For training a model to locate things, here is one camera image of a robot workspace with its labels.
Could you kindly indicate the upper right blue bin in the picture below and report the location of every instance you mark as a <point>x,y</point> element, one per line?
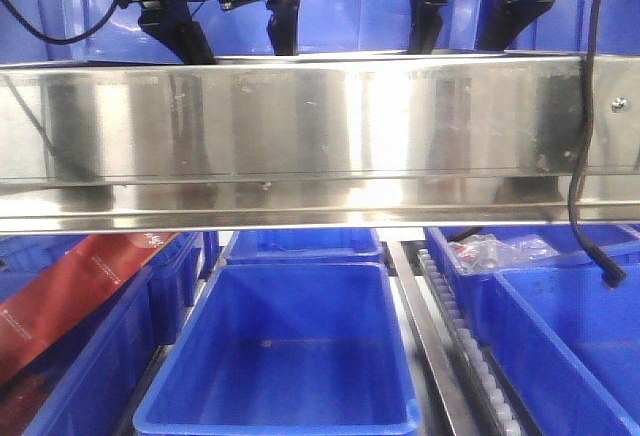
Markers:
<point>565,27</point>

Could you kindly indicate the blue bin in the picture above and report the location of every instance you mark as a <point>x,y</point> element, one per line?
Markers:
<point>81,384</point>
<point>19,46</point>
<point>565,27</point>
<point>324,26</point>
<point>569,347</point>
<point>317,245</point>
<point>287,349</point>
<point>172,285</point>
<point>474,293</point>

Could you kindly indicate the upper centre blue bin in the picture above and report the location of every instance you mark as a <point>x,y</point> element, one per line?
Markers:
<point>324,26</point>

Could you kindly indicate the upper left blue bin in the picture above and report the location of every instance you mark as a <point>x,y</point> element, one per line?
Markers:
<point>19,46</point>

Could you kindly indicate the clear plastic bag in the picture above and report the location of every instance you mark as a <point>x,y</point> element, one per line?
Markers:
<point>486,253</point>

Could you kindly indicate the lower left rear blue bin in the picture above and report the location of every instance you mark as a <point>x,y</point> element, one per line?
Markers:
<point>172,285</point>

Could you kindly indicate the lower centre rear blue bin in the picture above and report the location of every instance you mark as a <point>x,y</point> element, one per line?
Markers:
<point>317,245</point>

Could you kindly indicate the lower right rear blue bin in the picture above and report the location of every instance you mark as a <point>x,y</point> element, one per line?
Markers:
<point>474,293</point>

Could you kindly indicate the lower centre front blue bin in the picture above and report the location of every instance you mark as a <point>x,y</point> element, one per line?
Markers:
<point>287,349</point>

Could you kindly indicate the lower right front blue bin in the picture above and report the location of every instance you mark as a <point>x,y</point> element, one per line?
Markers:
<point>569,347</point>

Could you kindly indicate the red flat package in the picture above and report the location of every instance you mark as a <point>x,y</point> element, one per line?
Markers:
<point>68,291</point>

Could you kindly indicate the roller conveyor track right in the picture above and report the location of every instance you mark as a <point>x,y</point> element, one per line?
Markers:
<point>460,389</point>

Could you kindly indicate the lower left front blue bin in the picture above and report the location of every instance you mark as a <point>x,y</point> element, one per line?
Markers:
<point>81,384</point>

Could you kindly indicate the stainless steel shelf rail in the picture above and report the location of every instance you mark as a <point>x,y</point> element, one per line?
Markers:
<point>370,140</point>

